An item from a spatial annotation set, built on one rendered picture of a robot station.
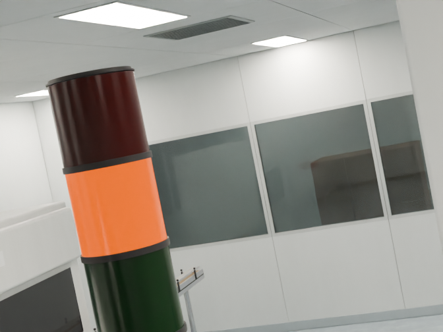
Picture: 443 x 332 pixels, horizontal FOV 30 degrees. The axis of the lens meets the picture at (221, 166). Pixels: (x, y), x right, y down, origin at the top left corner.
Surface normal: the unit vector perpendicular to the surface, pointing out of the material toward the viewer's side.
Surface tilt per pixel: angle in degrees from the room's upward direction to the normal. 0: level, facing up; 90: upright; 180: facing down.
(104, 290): 90
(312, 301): 90
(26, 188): 90
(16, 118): 90
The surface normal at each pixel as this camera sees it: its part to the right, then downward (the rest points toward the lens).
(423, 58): -0.29, 0.11
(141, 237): 0.53, -0.06
